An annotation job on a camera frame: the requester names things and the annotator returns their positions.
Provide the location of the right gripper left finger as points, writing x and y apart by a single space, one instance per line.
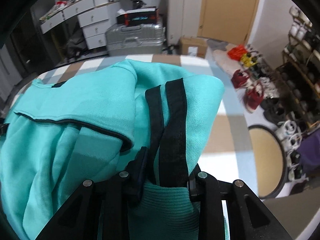
100 210

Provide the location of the cardboard box on floor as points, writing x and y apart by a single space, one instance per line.
193 46

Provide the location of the orange plastic bag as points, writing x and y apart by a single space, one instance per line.
237 52

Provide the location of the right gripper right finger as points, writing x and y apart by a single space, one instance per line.
231 205

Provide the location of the wooden door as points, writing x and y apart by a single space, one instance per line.
227 20

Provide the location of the wooden shoe rack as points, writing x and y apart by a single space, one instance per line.
299 72

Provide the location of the teal fleece jacket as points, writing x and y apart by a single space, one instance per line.
165 211

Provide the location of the black shoe box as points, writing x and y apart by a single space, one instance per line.
148 15

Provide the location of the white drawer desk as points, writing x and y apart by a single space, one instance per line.
95 17

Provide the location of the purple bag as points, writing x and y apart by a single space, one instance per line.
309 153

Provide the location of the silver flat suitcase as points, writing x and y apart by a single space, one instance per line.
138 39

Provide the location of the white upright suitcase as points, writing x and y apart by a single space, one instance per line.
183 18

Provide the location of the checkered bed blanket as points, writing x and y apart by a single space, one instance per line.
220 134

